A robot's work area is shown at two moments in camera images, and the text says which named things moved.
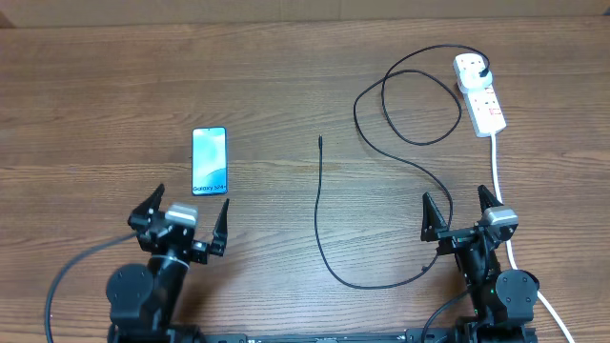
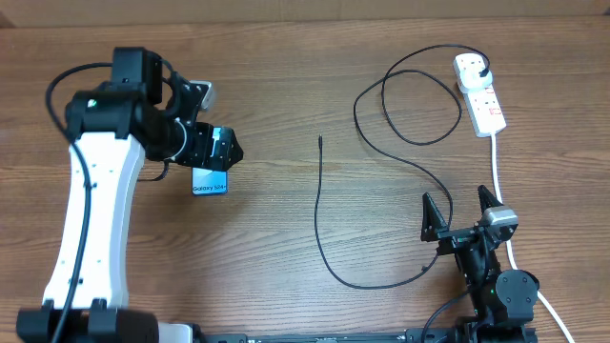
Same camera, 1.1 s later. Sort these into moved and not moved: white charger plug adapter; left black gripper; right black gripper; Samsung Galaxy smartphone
Moved: left black gripper
Not moved: right black gripper; white charger plug adapter; Samsung Galaxy smartphone
